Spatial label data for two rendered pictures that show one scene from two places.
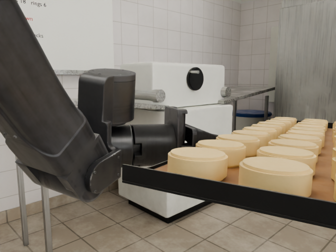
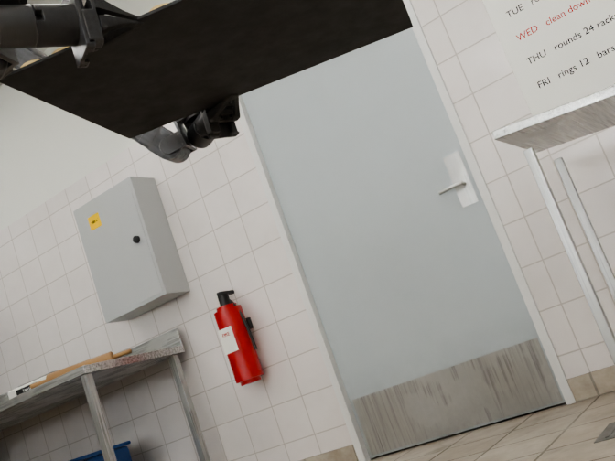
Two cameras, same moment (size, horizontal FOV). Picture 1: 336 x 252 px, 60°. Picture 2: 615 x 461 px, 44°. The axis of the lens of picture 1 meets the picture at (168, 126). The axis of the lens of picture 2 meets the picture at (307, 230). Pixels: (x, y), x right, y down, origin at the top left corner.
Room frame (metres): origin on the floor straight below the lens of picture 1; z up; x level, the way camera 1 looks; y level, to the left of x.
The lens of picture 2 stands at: (0.08, -1.42, 0.42)
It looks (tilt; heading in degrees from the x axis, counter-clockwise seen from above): 11 degrees up; 74
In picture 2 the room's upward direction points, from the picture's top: 20 degrees counter-clockwise
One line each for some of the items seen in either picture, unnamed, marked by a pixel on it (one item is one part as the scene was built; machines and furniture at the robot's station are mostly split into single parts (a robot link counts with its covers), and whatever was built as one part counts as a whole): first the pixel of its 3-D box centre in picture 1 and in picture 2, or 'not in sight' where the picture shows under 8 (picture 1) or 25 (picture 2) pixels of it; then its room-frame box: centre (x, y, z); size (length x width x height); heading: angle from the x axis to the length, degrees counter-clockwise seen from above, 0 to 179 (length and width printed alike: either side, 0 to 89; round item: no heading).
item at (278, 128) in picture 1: (265, 131); not in sight; (0.48, -0.16, 1.00); 0.05 x 0.05 x 0.02
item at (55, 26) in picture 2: not in sight; (59, 25); (0.13, -0.45, 1.00); 0.07 x 0.07 x 0.10; 15
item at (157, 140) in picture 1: (157, 144); (213, 119); (0.39, 0.01, 1.00); 0.07 x 0.07 x 0.10; 16
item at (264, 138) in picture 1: (250, 139); not in sight; (0.38, -0.11, 1.00); 0.05 x 0.05 x 0.02
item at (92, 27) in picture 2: not in sight; (112, 30); (0.20, -0.43, 0.98); 0.09 x 0.07 x 0.07; 15
